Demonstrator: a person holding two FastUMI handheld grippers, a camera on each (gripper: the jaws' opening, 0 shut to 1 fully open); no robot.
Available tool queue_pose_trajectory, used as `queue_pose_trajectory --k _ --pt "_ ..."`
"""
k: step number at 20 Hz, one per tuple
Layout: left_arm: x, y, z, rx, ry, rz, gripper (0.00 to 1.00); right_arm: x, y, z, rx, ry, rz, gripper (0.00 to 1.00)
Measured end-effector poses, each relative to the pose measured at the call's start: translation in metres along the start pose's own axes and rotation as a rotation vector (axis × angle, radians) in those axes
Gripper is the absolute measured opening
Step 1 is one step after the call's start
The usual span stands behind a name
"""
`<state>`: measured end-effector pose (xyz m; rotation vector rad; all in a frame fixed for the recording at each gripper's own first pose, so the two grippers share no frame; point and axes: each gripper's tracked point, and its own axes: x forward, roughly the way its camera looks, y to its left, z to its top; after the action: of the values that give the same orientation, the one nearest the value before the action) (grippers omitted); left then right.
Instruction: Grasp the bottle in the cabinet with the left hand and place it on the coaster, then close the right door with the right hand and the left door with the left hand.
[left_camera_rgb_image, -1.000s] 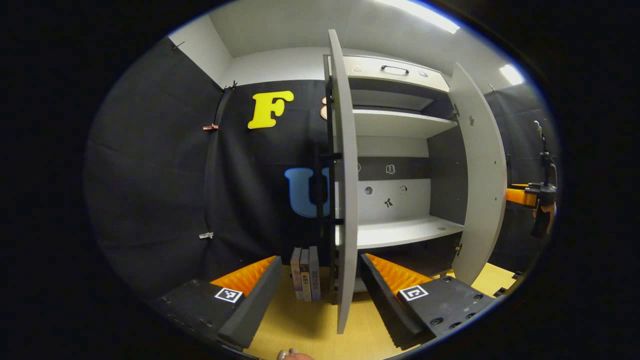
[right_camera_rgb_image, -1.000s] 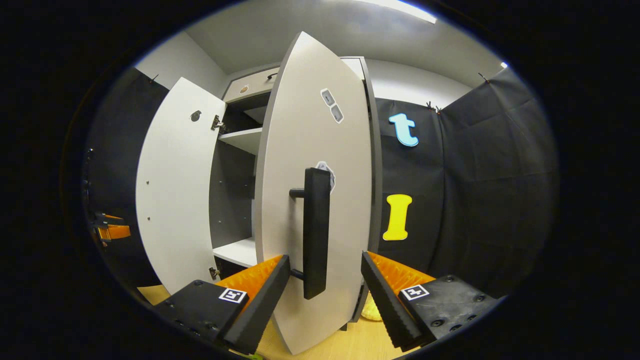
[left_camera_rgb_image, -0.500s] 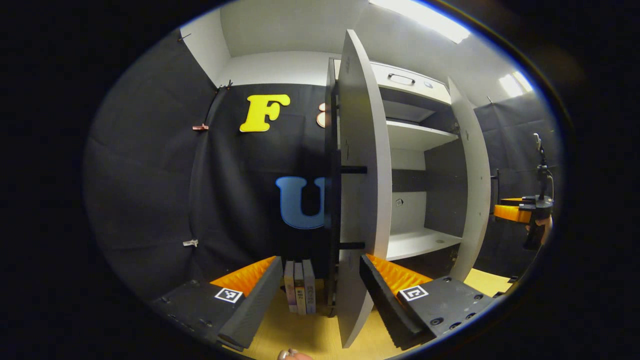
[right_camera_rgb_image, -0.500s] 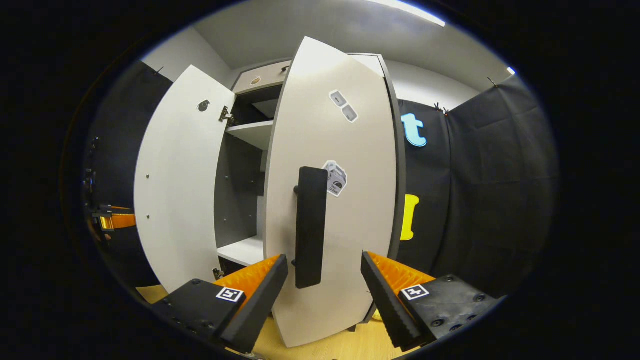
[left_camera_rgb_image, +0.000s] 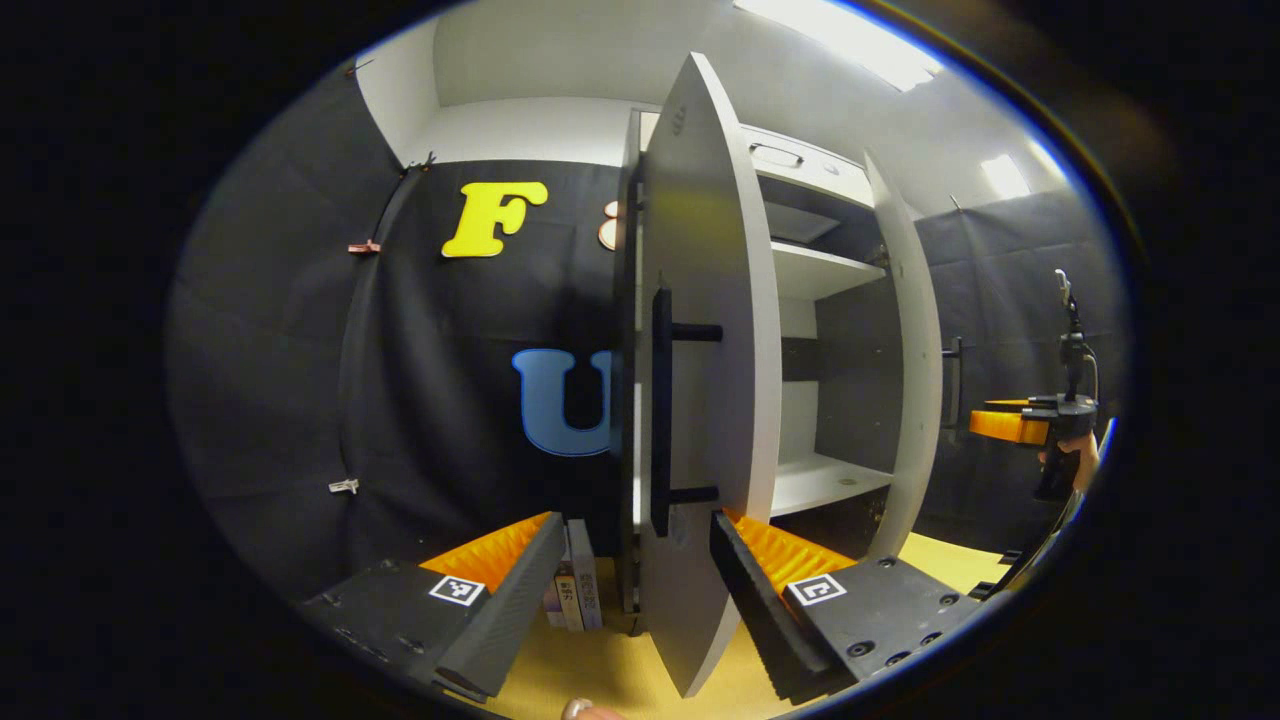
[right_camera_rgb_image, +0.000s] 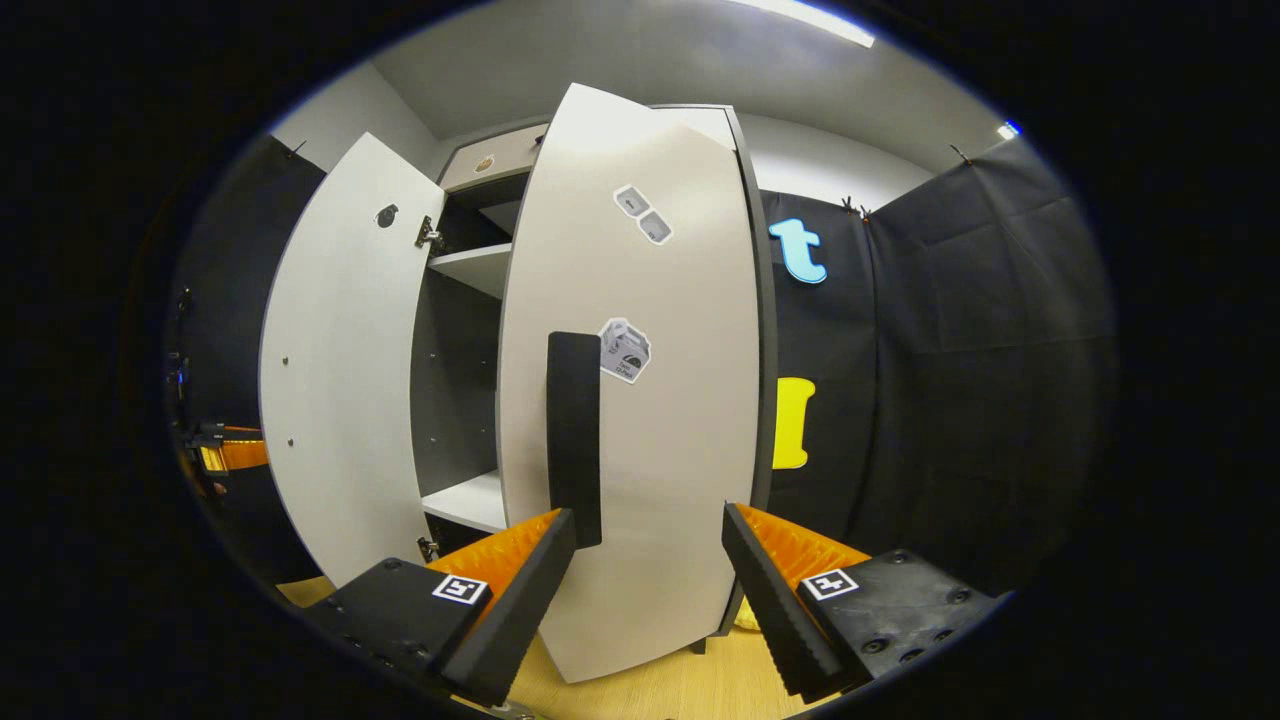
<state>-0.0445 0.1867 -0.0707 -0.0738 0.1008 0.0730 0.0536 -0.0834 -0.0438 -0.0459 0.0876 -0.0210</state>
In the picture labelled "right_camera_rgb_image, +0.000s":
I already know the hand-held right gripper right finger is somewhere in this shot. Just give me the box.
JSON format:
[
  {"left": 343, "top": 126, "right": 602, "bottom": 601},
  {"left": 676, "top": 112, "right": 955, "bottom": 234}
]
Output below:
[{"left": 722, "top": 502, "right": 1001, "bottom": 704}]

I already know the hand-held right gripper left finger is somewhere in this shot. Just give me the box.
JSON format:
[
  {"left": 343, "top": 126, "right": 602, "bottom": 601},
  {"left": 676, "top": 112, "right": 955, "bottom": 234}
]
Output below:
[{"left": 300, "top": 508, "right": 579, "bottom": 708}]

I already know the white cabinet door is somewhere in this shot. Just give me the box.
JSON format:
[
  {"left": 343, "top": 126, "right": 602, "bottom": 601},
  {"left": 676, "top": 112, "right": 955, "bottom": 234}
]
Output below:
[
  {"left": 497, "top": 83, "right": 763, "bottom": 684},
  {"left": 258, "top": 132, "right": 446, "bottom": 586}
]

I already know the white and grey cabinet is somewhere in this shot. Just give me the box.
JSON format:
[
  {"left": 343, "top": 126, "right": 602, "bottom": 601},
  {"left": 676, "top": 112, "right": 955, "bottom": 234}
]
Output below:
[{"left": 410, "top": 103, "right": 781, "bottom": 656}]

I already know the white cabinet shelf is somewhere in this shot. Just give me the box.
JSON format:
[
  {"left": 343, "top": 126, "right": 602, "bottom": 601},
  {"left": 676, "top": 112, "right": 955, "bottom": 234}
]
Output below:
[{"left": 428, "top": 243, "right": 513, "bottom": 299}]

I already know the white cabinet drawer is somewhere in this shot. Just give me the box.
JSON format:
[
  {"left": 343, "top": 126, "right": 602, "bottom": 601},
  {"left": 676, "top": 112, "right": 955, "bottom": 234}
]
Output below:
[{"left": 438, "top": 122, "right": 551, "bottom": 193}]

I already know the black backdrop cloth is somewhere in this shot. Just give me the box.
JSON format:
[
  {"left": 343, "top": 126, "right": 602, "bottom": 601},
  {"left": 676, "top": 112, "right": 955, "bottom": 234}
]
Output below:
[
  {"left": 165, "top": 135, "right": 326, "bottom": 586},
  {"left": 760, "top": 135, "right": 1119, "bottom": 598}
]

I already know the long ceiling light panel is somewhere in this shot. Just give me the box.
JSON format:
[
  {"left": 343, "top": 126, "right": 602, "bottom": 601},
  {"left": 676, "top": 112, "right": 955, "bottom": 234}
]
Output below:
[{"left": 735, "top": 0, "right": 876, "bottom": 49}]

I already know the black door handle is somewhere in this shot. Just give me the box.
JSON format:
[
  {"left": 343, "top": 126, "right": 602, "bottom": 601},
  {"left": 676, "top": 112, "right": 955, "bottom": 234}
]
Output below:
[{"left": 546, "top": 331, "right": 604, "bottom": 549}]

